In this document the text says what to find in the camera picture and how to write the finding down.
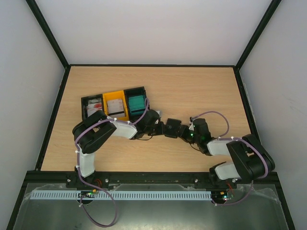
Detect yellow middle card bin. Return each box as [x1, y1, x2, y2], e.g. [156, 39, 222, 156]
[103, 90, 129, 121]

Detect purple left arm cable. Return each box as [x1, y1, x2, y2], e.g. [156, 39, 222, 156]
[74, 97, 151, 227]

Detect black enclosure frame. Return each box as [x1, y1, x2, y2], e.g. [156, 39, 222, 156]
[7, 0, 295, 230]

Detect white striped cards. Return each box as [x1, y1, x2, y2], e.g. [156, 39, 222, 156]
[107, 99, 125, 118]

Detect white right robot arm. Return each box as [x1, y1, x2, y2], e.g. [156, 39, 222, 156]
[178, 118, 275, 188]

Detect teal card stack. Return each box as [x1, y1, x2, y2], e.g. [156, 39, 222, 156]
[128, 95, 145, 115]

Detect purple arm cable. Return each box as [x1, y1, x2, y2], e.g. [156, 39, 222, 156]
[190, 110, 269, 207]
[74, 97, 151, 227]

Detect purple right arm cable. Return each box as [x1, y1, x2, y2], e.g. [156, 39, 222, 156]
[190, 110, 269, 207]

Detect grey slotted cable duct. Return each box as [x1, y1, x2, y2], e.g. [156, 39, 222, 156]
[30, 190, 212, 201]

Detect red and white cards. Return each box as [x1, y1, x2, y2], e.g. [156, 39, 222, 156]
[86, 98, 103, 117]

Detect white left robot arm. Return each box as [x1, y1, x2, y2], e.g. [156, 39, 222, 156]
[72, 109, 160, 177]

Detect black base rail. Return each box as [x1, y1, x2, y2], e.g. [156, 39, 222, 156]
[25, 169, 279, 190]

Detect black leather card holder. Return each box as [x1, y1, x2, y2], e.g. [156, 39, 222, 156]
[164, 118, 182, 138]

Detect black left card bin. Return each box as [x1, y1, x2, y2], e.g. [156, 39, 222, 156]
[81, 94, 104, 120]

